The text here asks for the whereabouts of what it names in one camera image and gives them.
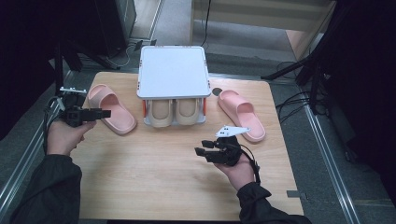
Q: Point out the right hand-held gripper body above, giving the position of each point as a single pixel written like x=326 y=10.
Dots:
x=227 y=152

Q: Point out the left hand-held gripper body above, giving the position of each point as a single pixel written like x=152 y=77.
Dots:
x=73 y=115

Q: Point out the pink slide slipper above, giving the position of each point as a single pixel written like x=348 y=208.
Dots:
x=120 y=119
x=239 y=109

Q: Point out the beige perforated clog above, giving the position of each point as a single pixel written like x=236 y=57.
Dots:
x=187 y=112
x=159 y=113

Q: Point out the white two-tier shoe rack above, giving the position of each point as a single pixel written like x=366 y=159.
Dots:
x=174 y=71

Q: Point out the person's left hand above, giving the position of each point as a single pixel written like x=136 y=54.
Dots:
x=65 y=137

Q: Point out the person's right hand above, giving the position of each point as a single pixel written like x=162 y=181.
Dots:
x=238 y=174

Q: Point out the black tripod stand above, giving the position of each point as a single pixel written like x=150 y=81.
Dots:
x=58 y=62

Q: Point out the grey tape piece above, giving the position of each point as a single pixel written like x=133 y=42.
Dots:
x=294 y=194

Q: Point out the dark cabinet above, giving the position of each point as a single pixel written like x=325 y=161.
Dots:
x=121 y=21

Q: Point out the black stand with legs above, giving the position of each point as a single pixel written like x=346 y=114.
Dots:
x=314 y=77

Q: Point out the light wooden cabinet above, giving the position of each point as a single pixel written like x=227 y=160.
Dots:
x=264 y=18

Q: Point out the aluminium floor rail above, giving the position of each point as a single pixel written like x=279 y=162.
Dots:
x=28 y=152
x=327 y=155

